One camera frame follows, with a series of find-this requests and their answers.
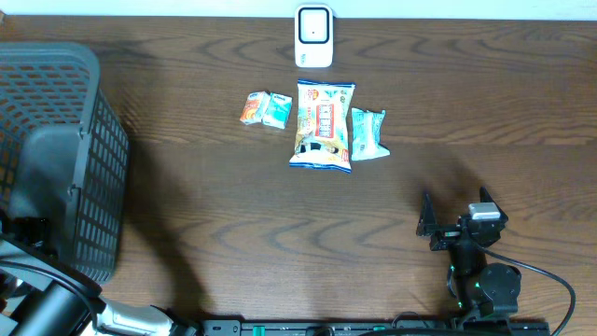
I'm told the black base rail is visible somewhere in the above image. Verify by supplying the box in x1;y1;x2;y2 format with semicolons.
201;316;550;336

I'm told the teal small carton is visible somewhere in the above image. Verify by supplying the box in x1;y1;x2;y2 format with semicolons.
262;93;292;130

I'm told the grey plastic shopping basket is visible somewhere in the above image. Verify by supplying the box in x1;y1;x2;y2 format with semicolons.
1;42;130;284

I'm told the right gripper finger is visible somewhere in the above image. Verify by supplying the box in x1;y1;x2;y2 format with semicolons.
479;187;507;222
416;192;437;236

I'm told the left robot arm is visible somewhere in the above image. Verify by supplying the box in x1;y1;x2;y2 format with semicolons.
1;213;204;336

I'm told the orange small carton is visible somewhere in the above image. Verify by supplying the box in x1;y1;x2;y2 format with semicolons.
240;91;271;125

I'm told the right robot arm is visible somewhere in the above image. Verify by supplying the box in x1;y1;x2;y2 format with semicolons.
416;188;521;329

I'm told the mint green pack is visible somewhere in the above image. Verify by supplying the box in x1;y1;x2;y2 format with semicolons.
351;107;390;161

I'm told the yellow snack bag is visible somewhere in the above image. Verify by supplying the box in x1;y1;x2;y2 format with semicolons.
289;79;355;174

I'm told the white barcode scanner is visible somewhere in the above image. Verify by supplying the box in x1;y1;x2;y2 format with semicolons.
294;4;334;68

